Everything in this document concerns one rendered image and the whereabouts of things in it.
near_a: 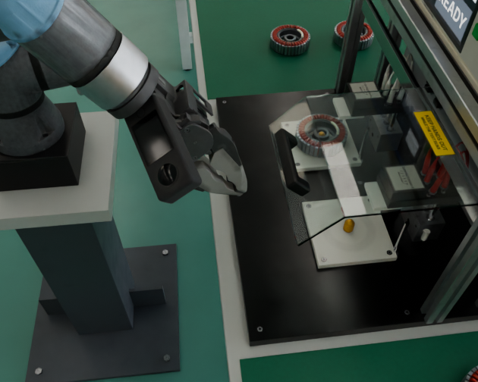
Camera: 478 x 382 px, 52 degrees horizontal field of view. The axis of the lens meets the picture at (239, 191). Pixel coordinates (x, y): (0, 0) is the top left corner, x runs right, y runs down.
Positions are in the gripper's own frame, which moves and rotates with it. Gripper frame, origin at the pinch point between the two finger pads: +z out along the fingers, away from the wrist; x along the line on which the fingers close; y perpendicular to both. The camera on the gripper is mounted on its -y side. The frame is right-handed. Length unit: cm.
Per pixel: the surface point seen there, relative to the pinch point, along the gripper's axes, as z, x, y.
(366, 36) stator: 45, -27, 75
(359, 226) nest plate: 37.3, -4.7, 13.7
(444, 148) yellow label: 17.9, -24.5, 3.2
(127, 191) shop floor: 60, 81, 106
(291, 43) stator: 32, -10, 76
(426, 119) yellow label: 17.3, -25.0, 9.4
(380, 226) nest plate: 39.8, -8.0, 13.0
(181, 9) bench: 45, 29, 179
